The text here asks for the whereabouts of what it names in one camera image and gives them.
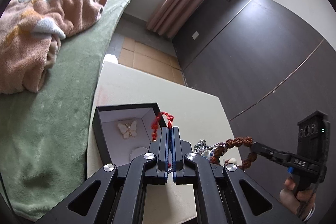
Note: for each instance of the right hand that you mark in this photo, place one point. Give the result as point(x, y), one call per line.
point(292, 202)

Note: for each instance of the pink fleece blanket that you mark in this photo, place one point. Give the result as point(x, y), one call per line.
point(31, 36)

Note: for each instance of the green bed mattress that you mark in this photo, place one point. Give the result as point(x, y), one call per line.
point(44, 135)

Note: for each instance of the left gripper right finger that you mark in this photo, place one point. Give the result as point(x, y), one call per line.
point(182, 173)

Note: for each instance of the white side table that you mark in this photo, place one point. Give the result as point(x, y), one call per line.
point(195, 114)

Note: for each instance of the white wall socket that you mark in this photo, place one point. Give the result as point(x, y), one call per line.
point(195, 35)

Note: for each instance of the black jewelry box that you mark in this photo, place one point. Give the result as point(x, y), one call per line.
point(112, 147)

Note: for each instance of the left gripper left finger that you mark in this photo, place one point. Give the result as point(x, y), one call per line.
point(157, 172)

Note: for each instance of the white butterfly brooch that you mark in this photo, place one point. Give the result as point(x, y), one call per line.
point(128, 129)

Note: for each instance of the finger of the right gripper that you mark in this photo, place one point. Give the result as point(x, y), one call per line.
point(262, 150)

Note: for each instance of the cardboard floor sheet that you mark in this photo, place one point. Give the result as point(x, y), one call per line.
point(147, 59)

